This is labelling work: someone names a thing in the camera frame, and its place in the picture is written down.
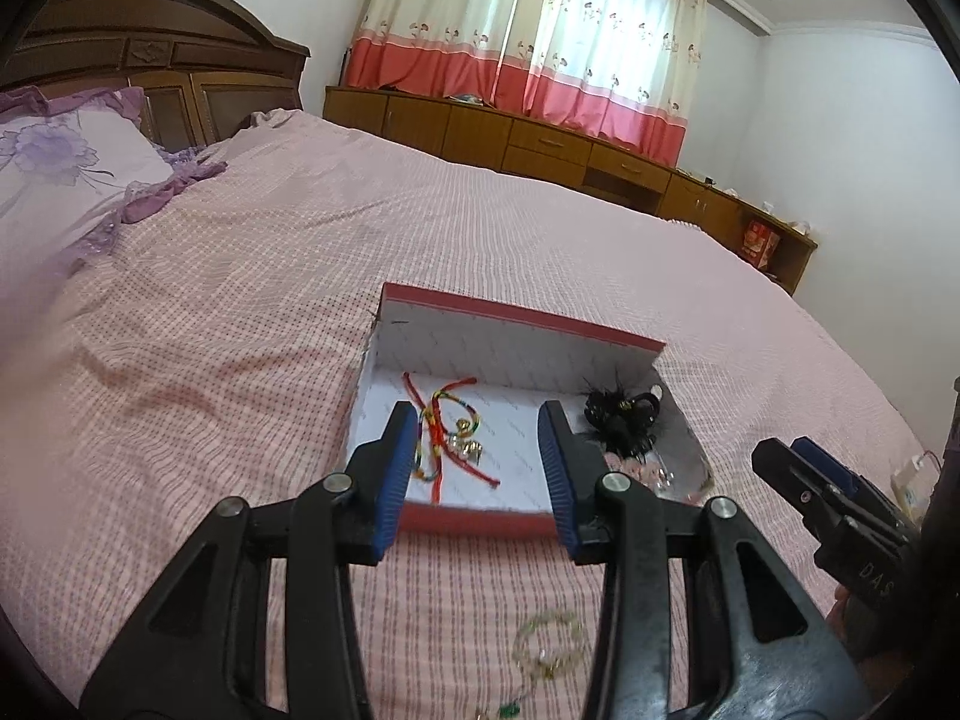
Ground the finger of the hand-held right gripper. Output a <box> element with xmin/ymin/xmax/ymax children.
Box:
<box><xmin>752</xmin><ymin>439</ymin><xmax>848</xmax><ymax>548</ymax></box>
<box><xmin>791</xmin><ymin>436</ymin><xmax>920</xmax><ymax>541</ymax></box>

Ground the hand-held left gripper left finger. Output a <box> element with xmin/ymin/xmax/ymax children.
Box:
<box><xmin>79</xmin><ymin>400</ymin><xmax>419</xmax><ymax>720</ymax></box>

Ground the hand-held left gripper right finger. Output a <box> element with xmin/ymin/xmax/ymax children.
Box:
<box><xmin>538</xmin><ymin>400</ymin><xmax>875</xmax><ymax>720</ymax></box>

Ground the large rainbow red-cord bracelet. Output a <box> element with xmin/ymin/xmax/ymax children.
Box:
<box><xmin>411</xmin><ymin>420</ymin><xmax>502</xmax><ymax>505</ymax></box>

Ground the black feather hair clip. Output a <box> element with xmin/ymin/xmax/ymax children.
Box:
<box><xmin>583</xmin><ymin>382</ymin><xmax>672</xmax><ymax>458</ymax></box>

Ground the small rainbow red-cord bracelet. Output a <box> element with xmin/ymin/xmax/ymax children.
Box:
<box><xmin>403</xmin><ymin>373</ymin><xmax>481</xmax><ymax>451</ymax></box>

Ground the pink flower hair clip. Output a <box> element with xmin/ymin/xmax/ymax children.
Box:
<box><xmin>615</xmin><ymin>456</ymin><xmax>680</xmax><ymax>496</ymax></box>

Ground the red cardboard box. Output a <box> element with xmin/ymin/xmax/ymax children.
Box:
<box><xmin>341</xmin><ymin>281</ymin><xmax>713</xmax><ymax>539</ymax></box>

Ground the person's right hand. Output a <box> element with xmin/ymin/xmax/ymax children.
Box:
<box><xmin>829</xmin><ymin>585</ymin><xmax>920</xmax><ymax>691</ymax></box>

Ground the pink checked bedspread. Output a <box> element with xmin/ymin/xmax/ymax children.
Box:
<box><xmin>0</xmin><ymin>109</ymin><xmax>960</xmax><ymax>720</ymax></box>

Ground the red gift box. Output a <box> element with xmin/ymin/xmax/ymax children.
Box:
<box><xmin>742</xmin><ymin>219</ymin><xmax>781</xmax><ymax>271</ymax></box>

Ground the long wooden cabinet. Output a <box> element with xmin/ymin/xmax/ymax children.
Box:
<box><xmin>322</xmin><ymin>85</ymin><xmax>818</xmax><ymax>297</ymax></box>

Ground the cream and pink curtain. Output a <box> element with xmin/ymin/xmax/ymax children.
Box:
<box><xmin>341</xmin><ymin>0</ymin><xmax>710</xmax><ymax>170</ymax></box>

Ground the purple floral pillow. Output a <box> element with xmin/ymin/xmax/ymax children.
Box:
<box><xmin>0</xmin><ymin>86</ymin><xmax>228</xmax><ymax>278</ymax></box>

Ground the brown wooden headboard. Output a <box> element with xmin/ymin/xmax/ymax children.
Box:
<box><xmin>0</xmin><ymin>0</ymin><xmax>311</xmax><ymax>155</ymax></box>

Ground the white bead bracelet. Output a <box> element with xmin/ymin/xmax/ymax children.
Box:
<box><xmin>512</xmin><ymin>610</ymin><xmax>590</xmax><ymax>683</ymax></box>

